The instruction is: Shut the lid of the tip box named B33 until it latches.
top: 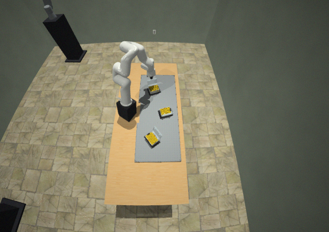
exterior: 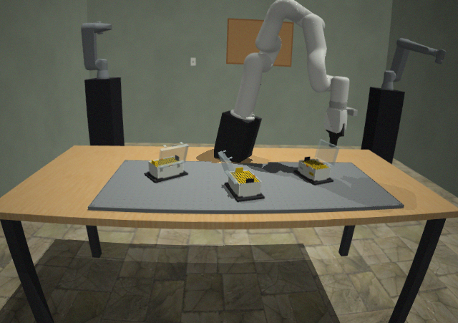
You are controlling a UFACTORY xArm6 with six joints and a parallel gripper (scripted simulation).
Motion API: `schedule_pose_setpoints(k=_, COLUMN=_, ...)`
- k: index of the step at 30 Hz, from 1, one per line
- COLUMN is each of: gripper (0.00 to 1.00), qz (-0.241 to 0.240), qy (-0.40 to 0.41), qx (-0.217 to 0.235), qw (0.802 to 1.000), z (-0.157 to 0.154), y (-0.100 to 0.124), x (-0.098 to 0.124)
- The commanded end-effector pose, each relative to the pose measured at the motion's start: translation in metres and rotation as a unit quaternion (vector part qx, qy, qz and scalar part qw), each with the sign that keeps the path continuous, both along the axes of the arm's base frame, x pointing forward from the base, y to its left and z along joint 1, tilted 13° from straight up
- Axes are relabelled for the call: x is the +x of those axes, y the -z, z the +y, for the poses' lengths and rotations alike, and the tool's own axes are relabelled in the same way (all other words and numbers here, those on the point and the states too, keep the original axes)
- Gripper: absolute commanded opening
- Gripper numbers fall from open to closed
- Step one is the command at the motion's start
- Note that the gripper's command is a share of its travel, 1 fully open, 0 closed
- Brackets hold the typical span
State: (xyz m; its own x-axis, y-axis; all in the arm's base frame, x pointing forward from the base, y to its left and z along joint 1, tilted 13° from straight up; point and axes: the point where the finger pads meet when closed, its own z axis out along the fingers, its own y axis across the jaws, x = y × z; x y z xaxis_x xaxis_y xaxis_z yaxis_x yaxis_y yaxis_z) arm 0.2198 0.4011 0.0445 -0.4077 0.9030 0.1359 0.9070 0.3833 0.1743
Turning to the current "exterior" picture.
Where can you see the yellow perforated plate with grid of holes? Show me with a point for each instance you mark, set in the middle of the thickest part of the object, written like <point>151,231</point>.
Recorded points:
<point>314,164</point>

